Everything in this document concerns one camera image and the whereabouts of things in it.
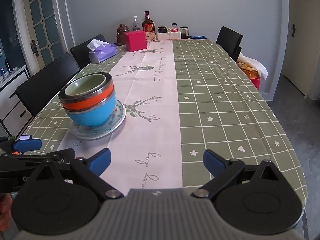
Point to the white flat box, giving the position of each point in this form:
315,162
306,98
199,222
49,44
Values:
169,36

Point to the brown liquor bottle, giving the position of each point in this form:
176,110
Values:
148,24

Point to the dark lidded jar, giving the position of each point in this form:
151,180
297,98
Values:
162,29

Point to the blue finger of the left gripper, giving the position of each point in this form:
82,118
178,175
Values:
27,145

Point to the white painted ceramic plate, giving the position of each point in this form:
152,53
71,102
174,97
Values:
94,133

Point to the near left black chair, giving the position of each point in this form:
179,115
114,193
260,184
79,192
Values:
38,90

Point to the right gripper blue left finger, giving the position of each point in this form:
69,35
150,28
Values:
99,162

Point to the right black chair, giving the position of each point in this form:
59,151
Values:
230,41

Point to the white glass panel door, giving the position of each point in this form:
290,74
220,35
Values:
45,39

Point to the brown figurine jar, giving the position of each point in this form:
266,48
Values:
121,37

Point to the green ceramic bowl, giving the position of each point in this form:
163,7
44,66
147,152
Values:
85,85

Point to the orange steel bowl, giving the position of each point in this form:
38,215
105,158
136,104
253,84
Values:
79,103

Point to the white towel on stool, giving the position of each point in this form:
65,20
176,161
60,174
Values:
261,70

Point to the beige patterned small box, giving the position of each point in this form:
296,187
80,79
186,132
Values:
151,36

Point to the clear glass plate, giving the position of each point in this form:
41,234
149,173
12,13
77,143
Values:
119,113

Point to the dark glass jar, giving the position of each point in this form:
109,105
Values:
184,32

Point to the white drawer cabinet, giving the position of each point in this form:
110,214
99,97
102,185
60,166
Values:
14,115

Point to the purple tissue pack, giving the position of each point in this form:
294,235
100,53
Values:
99,50

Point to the blue flat packet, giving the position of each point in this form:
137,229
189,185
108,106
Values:
197,37

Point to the pink deer table runner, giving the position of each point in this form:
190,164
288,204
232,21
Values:
146,148

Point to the clear water bottle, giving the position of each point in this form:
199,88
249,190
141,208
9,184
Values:
135,25

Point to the cream right door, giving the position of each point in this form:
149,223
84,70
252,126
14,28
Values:
302,49

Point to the blue steel bowl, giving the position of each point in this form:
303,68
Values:
96,115

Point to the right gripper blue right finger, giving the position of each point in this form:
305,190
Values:
213,162

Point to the orange red stacked stools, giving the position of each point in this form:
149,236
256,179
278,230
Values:
253,75

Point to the pink square box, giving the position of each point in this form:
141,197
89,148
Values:
136,40

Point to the black chair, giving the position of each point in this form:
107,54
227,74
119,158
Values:
230,41
81,52
38,90

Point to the far left black chair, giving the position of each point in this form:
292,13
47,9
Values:
81,52

